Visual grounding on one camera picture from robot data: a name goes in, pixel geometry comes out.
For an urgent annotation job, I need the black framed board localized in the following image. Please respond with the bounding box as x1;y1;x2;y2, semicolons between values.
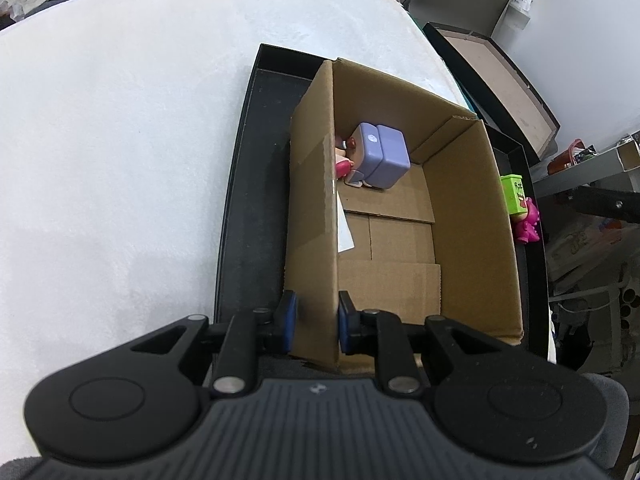
423;23;560;166

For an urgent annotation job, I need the brown cardboard box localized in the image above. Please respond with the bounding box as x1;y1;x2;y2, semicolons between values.
284;59;524;373

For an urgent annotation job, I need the white paper slip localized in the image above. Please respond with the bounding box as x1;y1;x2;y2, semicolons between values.
336;194;355;254

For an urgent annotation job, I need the green toy tin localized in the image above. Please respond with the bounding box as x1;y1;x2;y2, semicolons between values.
500;174;528;217

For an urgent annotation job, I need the pink hooded figurine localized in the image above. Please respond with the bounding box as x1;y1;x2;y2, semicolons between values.
511;197;540;244

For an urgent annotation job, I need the brown-haired doll figurine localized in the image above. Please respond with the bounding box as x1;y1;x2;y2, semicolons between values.
334;136;363;188

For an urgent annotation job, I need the black shallow tray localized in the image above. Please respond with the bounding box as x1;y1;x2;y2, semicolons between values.
214;44;549;358

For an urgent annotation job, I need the purple cube toy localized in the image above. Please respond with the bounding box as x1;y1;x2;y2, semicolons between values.
345;122;410;190

